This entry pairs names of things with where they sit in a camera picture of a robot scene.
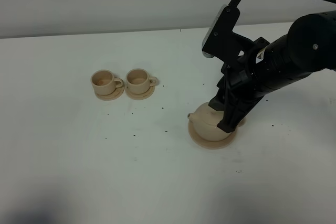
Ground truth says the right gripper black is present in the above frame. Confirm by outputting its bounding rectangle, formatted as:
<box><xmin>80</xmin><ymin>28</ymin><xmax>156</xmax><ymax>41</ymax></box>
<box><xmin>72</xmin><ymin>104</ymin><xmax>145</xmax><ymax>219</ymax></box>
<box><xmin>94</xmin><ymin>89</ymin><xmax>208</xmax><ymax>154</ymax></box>
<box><xmin>209</xmin><ymin>37</ymin><xmax>269</xmax><ymax>133</ymax></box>

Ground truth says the beige teapot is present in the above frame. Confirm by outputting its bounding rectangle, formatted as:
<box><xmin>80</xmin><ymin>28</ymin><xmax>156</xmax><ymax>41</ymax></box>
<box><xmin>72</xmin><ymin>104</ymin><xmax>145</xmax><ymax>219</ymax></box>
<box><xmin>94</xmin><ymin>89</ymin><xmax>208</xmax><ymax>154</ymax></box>
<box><xmin>187</xmin><ymin>102</ymin><xmax>236</xmax><ymax>142</ymax></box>

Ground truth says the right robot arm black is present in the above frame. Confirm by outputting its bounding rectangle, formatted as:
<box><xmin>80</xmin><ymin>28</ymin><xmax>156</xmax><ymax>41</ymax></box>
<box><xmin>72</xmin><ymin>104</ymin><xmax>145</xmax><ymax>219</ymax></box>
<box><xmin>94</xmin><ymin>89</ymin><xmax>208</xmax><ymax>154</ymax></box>
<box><xmin>202</xmin><ymin>7</ymin><xmax>335</xmax><ymax>133</ymax></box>

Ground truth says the large beige teapot saucer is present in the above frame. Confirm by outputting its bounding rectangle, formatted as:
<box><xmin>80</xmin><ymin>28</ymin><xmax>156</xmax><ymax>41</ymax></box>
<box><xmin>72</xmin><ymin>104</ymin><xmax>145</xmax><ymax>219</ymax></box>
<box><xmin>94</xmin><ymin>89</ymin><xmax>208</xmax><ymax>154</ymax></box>
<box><xmin>188</xmin><ymin>122</ymin><xmax>237</xmax><ymax>150</ymax></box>

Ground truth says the right beige cup saucer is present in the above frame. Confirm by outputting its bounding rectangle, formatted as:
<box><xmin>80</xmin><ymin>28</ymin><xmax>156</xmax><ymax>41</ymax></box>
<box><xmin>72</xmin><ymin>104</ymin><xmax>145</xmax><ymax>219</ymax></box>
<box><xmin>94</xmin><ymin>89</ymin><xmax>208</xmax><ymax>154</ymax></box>
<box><xmin>125</xmin><ymin>86</ymin><xmax>155</xmax><ymax>100</ymax></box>

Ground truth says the beige cup saucer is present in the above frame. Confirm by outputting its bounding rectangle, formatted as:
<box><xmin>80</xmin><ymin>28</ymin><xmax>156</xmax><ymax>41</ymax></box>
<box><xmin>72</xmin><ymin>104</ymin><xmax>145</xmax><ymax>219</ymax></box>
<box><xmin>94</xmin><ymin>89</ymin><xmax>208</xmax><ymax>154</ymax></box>
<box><xmin>95</xmin><ymin>86</ymin><xmax>124</xmax><ymax>101</ymax></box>
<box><xmin>125</xmin><ymin>86</ymin><xmax>155</xmax><ymax>100</ymax></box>

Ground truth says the right beige teacup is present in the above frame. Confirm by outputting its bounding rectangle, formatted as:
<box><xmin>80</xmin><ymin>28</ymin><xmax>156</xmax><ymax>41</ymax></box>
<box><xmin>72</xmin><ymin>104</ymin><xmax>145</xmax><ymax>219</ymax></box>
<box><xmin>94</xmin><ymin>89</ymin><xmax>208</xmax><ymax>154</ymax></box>
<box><xmin>126</xmin><ymin>69</ymin><xmax>159</xmax><ymax>94</ymax></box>

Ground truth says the beige teacup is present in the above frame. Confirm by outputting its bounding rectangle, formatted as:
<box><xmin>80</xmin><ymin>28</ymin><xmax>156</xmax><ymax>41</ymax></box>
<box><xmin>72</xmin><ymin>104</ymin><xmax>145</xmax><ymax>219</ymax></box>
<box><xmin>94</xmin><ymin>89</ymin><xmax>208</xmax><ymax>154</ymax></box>
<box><xmin>90</xmin><ymin>70</ymin><xmax>124</xmax><ymax>96</ymax></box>
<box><xmin>126</xmin><ymin>69</ymin><xmax>159</xmax><ymax>94</ymax></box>

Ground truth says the left beige cup saucer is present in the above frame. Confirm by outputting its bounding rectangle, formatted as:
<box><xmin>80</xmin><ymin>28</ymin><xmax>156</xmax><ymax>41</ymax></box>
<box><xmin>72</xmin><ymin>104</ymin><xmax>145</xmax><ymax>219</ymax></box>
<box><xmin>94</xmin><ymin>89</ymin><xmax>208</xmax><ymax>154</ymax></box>
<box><xmin>95</xmin><ymin>86</ymin><xmax>124</xmax><ymax>101</ymax></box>

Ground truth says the left beige teacup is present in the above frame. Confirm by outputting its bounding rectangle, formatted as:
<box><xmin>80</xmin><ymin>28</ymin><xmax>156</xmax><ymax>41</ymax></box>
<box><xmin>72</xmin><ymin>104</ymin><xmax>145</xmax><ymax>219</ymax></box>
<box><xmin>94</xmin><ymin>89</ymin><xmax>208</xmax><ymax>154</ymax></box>
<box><xmin>90</xmin><ymin>70</ymin><xmax>124</xmax><ymax>96</ymax></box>

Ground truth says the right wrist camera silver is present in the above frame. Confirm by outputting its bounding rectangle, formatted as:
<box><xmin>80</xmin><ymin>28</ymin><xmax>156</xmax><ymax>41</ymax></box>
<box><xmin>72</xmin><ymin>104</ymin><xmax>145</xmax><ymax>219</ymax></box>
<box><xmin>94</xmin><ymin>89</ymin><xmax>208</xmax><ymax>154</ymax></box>
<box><xmin>201</xmin><ymin>4</ymin><xmax>227</xmax><ymax>59</ymax></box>

